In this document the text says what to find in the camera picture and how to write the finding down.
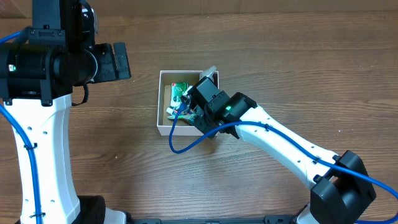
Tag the green toothbrush with cap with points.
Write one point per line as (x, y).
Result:
(188, 118)

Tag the pink open cardboard box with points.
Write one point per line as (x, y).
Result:
(167, 77)

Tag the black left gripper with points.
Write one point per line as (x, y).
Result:
(104, 53)

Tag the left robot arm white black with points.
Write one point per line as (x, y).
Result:
(40, 67)

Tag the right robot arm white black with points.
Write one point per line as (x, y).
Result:
(339, 185)

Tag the clear pump dispenser bottle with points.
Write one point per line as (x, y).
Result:
(208, 73)

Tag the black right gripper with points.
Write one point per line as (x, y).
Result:
(205, 124)

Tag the green soap bar package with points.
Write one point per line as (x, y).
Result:
(177, 90)

